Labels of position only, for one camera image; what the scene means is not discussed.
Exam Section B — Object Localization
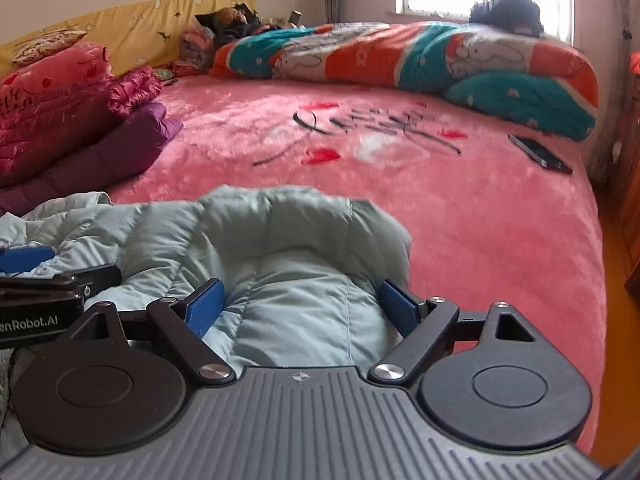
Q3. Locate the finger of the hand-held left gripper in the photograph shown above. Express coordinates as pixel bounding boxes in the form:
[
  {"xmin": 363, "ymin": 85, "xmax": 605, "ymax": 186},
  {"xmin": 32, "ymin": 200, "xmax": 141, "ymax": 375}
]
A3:
[{"xmin": 0, "ymin": 246, "xmax": 123, "ymax": 298}]

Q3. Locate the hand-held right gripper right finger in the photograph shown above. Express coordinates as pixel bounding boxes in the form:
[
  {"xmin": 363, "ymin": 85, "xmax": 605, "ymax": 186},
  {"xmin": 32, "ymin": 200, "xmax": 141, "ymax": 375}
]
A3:
[{"xmin": 367, "ymin": 278, "xmax": 541, "ymax": 386}]

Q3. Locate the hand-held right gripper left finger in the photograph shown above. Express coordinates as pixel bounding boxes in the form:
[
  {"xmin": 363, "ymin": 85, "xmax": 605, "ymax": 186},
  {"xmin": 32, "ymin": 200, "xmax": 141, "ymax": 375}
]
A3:
[{"xmin": 65, "ymin": 278, "xmax": 237, "ymax": 386}]

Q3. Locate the light blue down jacket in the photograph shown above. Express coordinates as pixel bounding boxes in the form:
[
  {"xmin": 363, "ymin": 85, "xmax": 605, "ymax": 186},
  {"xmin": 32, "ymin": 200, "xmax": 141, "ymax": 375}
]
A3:
[{"xmin": 0, "ymin": 185, "xmax": 414, "ymax": 461}]

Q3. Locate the dark clothes pile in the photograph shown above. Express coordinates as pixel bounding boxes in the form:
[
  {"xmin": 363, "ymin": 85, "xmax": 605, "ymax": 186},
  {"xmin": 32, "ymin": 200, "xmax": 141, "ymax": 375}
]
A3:
[{"xmin": 468, "ymin": 0, "xmax": 546, "ymax": 39}]

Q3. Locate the pink plush bed blanket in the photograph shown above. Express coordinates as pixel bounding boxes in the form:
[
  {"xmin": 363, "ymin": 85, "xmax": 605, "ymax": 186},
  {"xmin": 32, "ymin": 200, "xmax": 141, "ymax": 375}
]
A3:
[{"xmin": 107, "ymin": 74, "xmax": 609, "ymax": 461}]

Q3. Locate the magenta satin quilt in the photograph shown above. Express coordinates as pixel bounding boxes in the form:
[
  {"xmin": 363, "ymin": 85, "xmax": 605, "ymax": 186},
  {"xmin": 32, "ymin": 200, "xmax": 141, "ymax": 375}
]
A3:
[{"xmin": 0, "ymin": 66, "xmax": 165, "ymax": 187}]

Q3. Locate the purple quilt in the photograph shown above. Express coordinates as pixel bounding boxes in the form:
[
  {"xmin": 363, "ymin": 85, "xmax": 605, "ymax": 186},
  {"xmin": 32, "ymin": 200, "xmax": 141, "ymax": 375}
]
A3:
[{"xmin": 0, "ymin": 101, "xmax": 185, "ymax": 216}]

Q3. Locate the black smartphone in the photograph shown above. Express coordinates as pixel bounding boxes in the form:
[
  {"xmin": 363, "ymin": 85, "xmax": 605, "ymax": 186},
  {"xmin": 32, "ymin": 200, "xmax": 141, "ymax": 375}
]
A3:
[{"xmin": 508, "ymin": 132, "xmax": 575, "ymax": 175}]

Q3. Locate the patterned beige pillow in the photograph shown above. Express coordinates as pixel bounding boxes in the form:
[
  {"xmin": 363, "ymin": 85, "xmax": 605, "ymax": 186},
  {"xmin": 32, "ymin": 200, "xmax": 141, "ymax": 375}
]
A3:
[{"xmin": 11, "ymin": 30, "xmax": 89, "ymax": 67}]

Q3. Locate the orange and teal quilt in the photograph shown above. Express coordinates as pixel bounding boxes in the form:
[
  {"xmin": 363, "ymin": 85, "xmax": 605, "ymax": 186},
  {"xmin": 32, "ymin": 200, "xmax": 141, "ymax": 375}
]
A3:
[{"xmin": 209, "ymin": 21, "xmax": 600, "ymax": 142}]

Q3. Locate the yellow headboard cover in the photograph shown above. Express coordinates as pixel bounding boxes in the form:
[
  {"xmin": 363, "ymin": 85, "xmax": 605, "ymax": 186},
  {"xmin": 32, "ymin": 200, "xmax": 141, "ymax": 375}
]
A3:
[{"xmin": 0, "ymin": 0, "xmax": 257, "ymax": 81}]

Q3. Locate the stack of folded pink cloths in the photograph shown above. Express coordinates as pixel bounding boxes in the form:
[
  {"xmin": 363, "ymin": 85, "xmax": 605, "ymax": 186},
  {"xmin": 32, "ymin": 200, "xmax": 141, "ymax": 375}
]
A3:
[{"xmin": 180, "ymin": 27, "xmax": 219, "ymax": 71}]

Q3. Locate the wooden cabinet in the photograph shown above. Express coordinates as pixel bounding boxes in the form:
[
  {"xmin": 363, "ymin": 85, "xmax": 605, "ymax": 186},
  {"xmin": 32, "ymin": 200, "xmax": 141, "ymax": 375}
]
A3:
[{"xmin": 610, "ymin": 0, "xmax": 640, "ymax": 306}]

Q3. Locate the black pillow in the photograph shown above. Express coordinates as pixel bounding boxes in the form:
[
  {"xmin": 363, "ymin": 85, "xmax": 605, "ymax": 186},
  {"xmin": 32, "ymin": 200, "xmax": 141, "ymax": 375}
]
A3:
[{"xmin": 194, "ymin": 2, "xmax": 256, "ymax": 31}]

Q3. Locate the pink curtain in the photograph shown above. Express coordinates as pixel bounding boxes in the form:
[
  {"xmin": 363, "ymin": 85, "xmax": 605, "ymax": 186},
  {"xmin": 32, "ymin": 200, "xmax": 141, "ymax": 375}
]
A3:
[{"xmin": 570, "ymin": 0, "xmax": 634, "ymax": 181}]

